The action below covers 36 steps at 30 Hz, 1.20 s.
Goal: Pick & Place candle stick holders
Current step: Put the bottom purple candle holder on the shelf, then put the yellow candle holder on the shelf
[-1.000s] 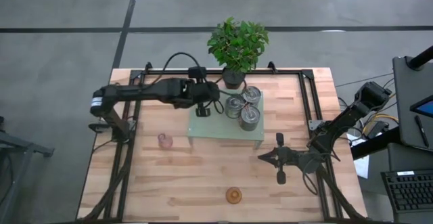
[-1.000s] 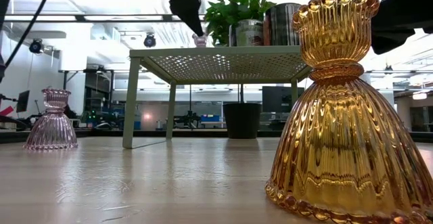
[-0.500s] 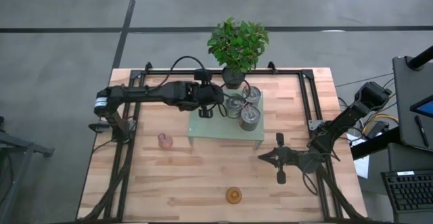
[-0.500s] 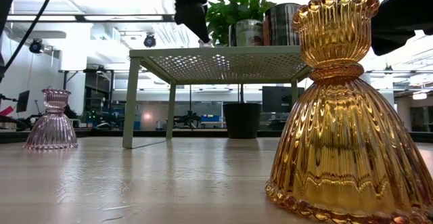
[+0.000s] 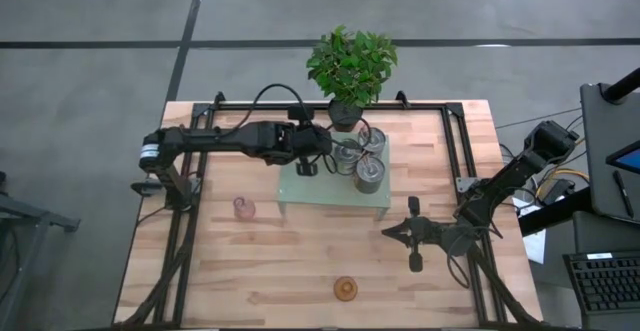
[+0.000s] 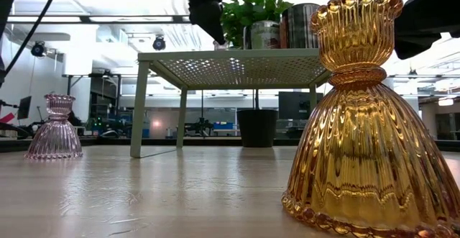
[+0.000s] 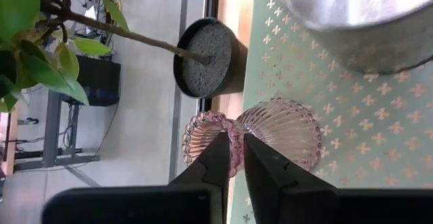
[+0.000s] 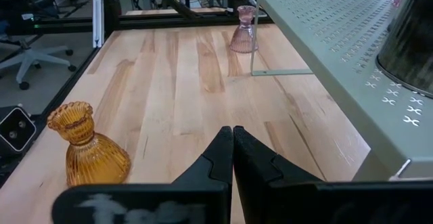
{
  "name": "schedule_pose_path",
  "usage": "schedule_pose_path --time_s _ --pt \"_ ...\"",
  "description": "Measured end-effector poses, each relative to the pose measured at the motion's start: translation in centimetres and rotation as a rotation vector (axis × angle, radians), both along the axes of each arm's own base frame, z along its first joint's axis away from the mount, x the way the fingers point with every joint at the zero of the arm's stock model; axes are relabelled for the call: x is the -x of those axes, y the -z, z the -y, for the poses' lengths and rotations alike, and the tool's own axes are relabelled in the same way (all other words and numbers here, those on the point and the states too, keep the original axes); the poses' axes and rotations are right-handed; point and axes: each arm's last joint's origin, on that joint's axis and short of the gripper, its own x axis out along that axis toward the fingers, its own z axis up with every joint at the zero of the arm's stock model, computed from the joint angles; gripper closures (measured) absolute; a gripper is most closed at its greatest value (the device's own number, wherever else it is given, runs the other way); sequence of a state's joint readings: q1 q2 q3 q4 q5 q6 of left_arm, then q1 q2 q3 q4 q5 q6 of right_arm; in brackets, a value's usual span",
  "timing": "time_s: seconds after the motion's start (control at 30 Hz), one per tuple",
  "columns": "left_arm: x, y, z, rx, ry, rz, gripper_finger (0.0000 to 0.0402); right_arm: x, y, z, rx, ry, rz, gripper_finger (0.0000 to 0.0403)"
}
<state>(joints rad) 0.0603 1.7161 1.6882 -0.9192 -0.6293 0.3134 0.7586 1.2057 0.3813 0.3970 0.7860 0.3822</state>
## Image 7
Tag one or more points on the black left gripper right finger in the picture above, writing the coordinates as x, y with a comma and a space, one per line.
304, 203

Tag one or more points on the silver candle jar with tag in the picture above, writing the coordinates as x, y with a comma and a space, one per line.
372, 31

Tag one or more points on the green perforated metal shelf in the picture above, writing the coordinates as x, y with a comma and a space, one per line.
372, 122

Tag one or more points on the dark metal work table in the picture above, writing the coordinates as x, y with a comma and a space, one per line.
53, 129

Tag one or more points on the green leafy plant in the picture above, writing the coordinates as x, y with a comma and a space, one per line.
17, 11

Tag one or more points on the black plant pot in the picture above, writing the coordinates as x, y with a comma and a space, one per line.
209, 58

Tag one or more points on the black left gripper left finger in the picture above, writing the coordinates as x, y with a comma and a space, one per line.
169, 207

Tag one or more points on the black box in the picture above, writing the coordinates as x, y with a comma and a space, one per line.
98, 82

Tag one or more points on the pink ribbed glass candle holder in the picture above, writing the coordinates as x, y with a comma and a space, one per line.
280, 126

